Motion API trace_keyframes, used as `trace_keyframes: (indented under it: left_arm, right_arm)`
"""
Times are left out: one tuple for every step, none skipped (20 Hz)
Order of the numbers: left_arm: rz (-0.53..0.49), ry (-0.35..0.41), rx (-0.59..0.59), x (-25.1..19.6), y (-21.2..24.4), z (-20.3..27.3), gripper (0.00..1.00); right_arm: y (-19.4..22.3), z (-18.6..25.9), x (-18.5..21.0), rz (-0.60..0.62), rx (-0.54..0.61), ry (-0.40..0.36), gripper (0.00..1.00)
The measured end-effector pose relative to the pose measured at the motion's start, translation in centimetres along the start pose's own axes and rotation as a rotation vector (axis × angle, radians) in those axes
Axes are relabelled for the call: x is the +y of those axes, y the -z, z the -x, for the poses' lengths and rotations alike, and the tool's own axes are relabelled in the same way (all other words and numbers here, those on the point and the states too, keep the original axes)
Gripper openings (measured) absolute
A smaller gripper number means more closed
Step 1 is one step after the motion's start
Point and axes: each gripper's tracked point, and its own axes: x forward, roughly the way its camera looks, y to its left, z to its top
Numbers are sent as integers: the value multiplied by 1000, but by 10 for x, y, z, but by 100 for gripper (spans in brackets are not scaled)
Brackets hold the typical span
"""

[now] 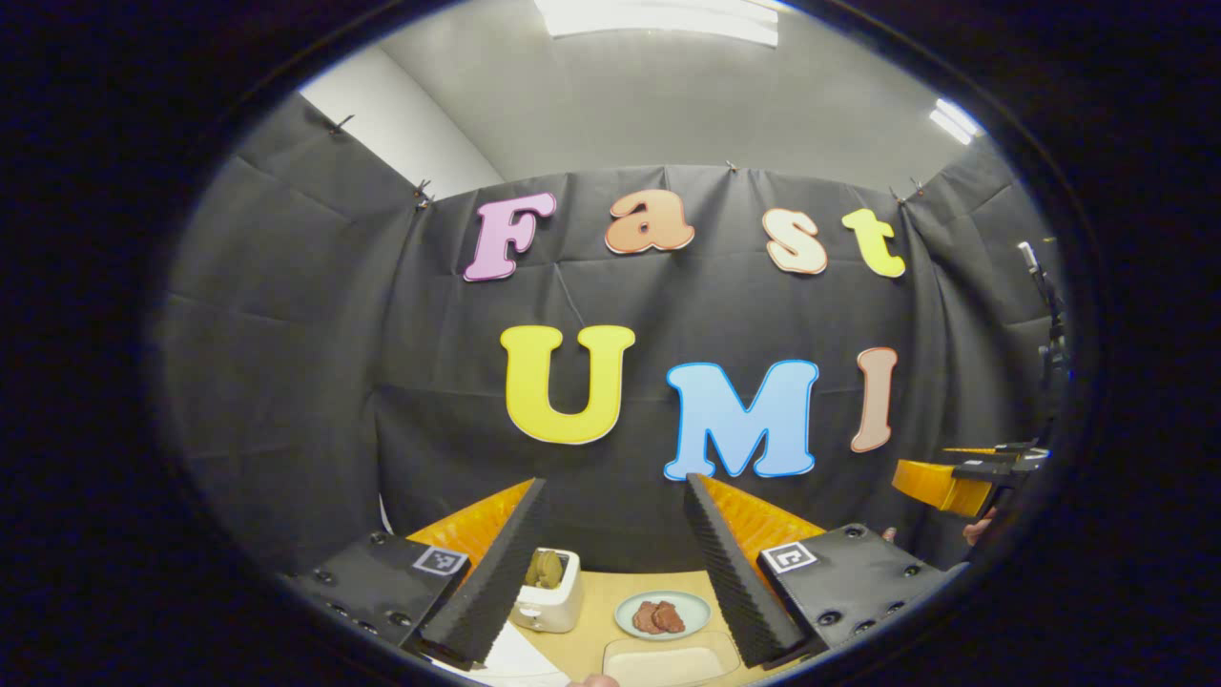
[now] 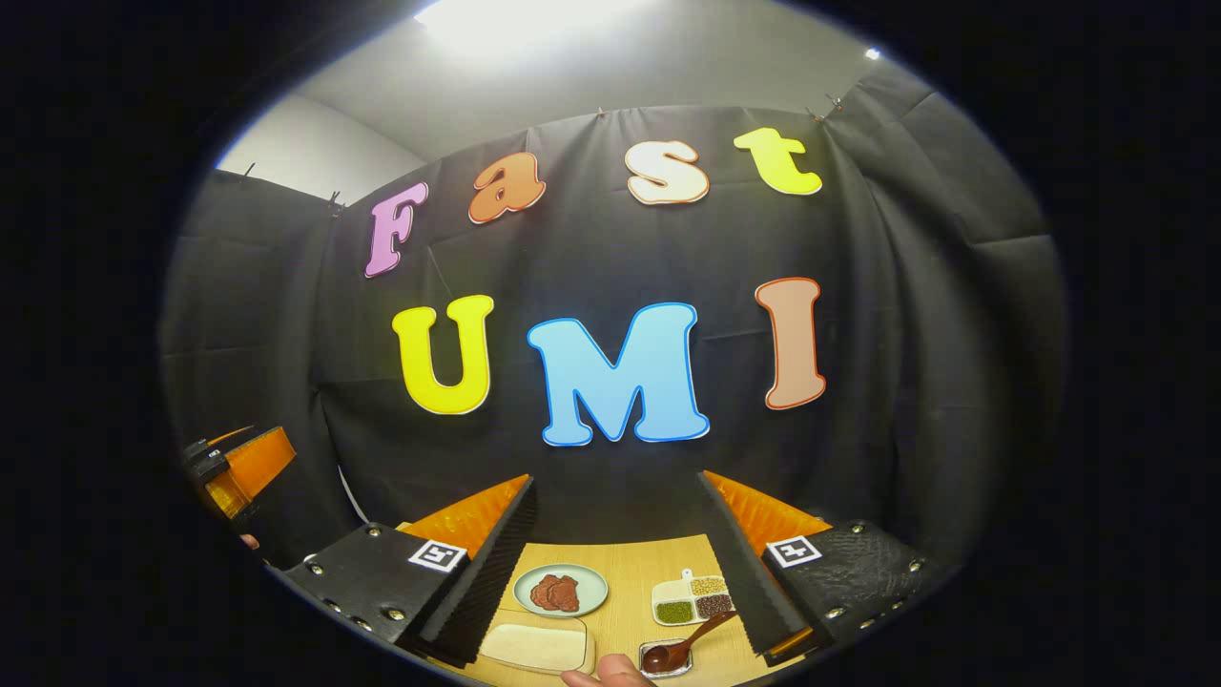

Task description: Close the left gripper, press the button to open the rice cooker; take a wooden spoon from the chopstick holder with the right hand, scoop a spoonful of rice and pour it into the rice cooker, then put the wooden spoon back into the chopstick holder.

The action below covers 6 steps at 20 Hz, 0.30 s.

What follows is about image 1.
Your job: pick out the black backdrop cloth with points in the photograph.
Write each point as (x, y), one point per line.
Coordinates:
(334, 334)

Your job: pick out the red meat slice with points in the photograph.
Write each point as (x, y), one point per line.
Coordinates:
(671, 617)
(644, 618)

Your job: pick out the large ceiling light panel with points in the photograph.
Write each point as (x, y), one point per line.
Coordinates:
(658, 19)

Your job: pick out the brown toast slice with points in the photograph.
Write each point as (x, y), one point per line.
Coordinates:
(534, 571)
(553, 569)

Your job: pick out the black metal stand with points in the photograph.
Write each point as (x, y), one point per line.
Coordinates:
(1049, 334)

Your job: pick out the pale green plate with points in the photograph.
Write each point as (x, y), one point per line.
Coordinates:
(696, 611)

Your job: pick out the small ceiling light strip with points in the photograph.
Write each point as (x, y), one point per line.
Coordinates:
(956, 121)

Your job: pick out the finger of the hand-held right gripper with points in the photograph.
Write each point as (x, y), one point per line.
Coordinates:
(940, 487)
(1011, 447)

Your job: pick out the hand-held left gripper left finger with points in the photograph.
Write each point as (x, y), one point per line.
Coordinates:
(491, 582)

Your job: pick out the white rice cooker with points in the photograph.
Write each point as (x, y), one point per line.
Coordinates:
(515, 665)

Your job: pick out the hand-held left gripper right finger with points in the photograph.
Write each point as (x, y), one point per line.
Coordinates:
(734, 582)

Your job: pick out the clear plastic tray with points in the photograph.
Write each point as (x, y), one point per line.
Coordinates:
(615, 644)

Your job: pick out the white toaster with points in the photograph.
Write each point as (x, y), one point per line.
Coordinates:
(553, 611)

